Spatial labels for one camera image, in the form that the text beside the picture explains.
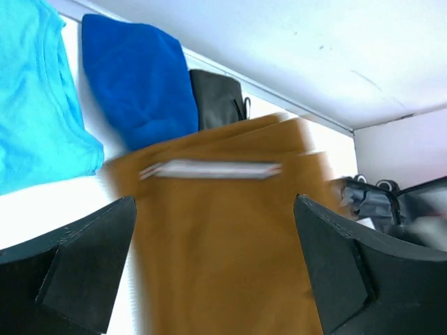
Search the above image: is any pink suitcase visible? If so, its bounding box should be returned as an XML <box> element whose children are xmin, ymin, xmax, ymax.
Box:
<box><xmin>331</xmin><ymin>174</ymin><xmax>446</xmax><ymax>251</ymax></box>

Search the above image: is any black leather pouch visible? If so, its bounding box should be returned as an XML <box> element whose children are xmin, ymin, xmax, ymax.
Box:
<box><xmin>189</xmin><ymin>69</ymin><xmax>251</xmax><ymax>131</ymax></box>

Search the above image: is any royal blue garment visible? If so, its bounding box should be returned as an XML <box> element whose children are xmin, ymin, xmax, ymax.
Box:
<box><xmin>81</xmin><ymin>14</ymin><xmax>199</xmax><ymax>151</ymax></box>

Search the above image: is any light blue shirt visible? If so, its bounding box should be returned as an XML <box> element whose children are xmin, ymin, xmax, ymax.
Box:
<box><xmin>1</xmin><ymin>1</ymin><xmax>104</xmax><ymax>194</ymax></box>

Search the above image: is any brown garment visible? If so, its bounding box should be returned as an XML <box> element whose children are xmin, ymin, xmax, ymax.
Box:
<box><xmin>105</xmin><ymin>114</ymin><xmax>337</xmax><ymax>334</ymax></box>

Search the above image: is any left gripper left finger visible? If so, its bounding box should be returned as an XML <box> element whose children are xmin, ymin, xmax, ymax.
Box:
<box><xmin>1</xmin><ymin>196</ymin><xmax>137</xmax><ymax>334</ymax></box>

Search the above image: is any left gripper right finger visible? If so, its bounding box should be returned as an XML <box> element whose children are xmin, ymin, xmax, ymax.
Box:
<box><xmin>294</xmin><ymin>195</ymin><xmax>446</xmax><ymax>334</ymax></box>

